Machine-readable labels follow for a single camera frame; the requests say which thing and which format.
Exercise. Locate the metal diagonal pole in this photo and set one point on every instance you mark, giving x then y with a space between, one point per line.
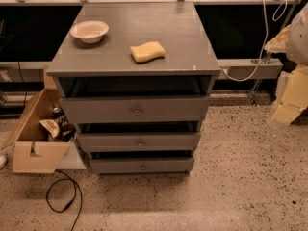
292 40

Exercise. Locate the white bowl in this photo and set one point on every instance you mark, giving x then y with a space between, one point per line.
89 32

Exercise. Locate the cardboard box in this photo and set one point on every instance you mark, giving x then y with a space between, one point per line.
32 151

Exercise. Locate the yellow sponge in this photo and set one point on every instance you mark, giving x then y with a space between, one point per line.
147 52

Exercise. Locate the grey drawer cabinet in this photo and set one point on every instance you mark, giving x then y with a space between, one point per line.
107 69

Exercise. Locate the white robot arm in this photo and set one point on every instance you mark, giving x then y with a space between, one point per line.
292 88

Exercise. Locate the grey drawer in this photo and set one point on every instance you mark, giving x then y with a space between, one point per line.
133 109
127 142
142 165

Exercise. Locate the grey top drawer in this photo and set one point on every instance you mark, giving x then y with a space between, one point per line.
133 109

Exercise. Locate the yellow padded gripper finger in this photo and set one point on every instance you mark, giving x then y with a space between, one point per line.
291 95

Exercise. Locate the trash in cardboard box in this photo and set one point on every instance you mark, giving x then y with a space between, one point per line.
58 127

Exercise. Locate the grey bottom drawer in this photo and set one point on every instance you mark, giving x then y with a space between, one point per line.
142 165

